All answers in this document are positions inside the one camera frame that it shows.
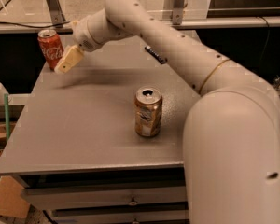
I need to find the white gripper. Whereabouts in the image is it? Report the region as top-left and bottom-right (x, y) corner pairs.
(54, 20), (96, 74)

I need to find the red coke can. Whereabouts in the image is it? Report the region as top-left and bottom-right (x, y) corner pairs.
(37, 29), (63, 70)

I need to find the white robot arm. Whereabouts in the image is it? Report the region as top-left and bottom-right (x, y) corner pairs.
(56, 0), (280, 224)

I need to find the gold brown soda can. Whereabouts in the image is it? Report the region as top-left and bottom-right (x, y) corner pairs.
(134, 87), (162, 137)

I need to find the dark blue snack packet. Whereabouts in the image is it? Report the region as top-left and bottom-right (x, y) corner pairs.
(145, 46), (166, 64)

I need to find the green stick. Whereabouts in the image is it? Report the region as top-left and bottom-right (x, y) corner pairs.
(4, 93), (10, 141)

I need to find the grey drawer cabinet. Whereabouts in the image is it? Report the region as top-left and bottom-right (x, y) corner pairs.
(0, 37), (199, 224)

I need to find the cardboard box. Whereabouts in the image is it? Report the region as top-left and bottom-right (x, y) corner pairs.
(0, 176), (30, 218)

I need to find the left metal bracket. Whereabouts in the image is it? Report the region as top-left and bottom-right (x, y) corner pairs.
(46, 0), (65, 28)

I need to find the metal bracket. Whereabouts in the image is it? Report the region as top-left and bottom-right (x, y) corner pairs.
(46, 0), (65, 28)
(172, 0), (185, 25)

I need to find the black cable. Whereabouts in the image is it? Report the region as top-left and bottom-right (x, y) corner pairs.
(0, 21), (71, 29)

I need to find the right metal bracket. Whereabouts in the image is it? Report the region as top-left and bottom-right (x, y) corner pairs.
(172, 0), (185, 25)

